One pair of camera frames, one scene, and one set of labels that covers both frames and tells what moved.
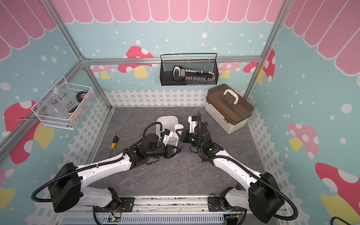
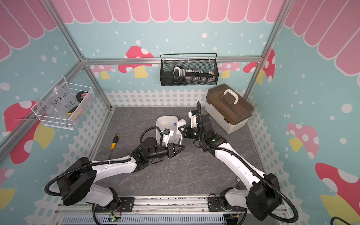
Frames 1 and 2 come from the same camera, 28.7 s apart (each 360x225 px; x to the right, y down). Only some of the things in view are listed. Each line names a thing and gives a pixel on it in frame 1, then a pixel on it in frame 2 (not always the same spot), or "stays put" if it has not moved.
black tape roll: [80, 95] stays put
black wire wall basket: [189, 69] stays put
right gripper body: [191, 139] → [193, 133]
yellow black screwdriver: [114, 144] stays put
